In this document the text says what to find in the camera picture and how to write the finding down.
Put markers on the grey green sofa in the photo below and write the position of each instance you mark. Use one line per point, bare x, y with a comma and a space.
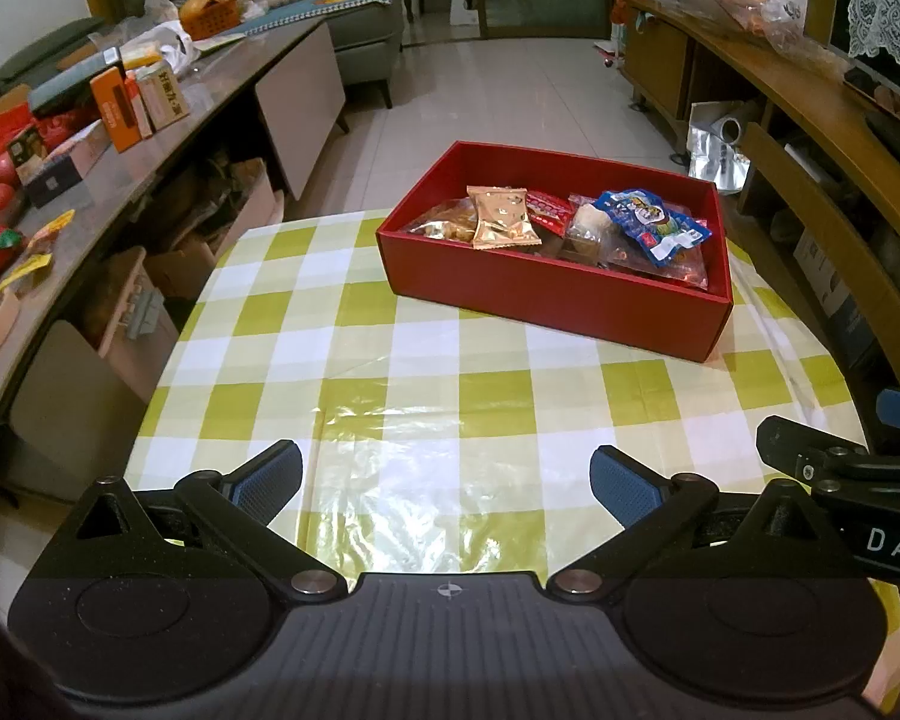
367, 45

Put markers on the orange carton box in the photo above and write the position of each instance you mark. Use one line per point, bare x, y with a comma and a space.
112, 112

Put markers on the blue sofa cloth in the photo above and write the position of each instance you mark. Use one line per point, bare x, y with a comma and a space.
307, 7

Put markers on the silver foil bag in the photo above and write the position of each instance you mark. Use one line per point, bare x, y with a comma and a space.
709, 150

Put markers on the pale round bun packet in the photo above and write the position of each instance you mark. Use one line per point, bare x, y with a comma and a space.
589, 223

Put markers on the red cardboard box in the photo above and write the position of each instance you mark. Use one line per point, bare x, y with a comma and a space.
532, 300

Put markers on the yellow snack packet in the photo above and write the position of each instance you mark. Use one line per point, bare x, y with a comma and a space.
26, 271
52, 226

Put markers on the white plastic bag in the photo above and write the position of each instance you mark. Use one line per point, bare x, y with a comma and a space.
172, 52

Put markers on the dark teal flat box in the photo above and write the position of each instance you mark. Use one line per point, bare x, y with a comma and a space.
67, 86

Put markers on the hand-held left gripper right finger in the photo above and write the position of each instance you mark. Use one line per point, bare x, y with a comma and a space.
622, 484

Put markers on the clear packet of dark jerky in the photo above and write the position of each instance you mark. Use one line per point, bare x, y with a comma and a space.
574, 249

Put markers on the clear bag of golden snacks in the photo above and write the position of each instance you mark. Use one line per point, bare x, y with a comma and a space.
442, 223

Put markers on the long grey low table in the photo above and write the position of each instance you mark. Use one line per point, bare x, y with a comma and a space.
300, 105

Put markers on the blue snack packet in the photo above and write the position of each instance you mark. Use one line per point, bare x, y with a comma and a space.
645, 221

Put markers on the orange plastic basket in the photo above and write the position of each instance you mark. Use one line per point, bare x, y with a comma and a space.
214, 15

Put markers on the crumpled clear plastic bag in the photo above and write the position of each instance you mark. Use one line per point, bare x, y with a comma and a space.
161, 6
787, 11

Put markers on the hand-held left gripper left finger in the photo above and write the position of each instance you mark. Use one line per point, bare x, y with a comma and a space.
270, 476

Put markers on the white carton box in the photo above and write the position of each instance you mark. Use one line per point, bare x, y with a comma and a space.
166, 101

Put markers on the red plastic bag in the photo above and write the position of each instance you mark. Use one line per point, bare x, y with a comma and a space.
0, 136

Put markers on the red green patterned packet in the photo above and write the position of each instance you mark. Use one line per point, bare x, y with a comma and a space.
551, 211

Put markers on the black and white flat box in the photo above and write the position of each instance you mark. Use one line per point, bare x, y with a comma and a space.
67, 165

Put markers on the gold snack packet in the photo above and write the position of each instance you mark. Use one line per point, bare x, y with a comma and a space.
502, 217

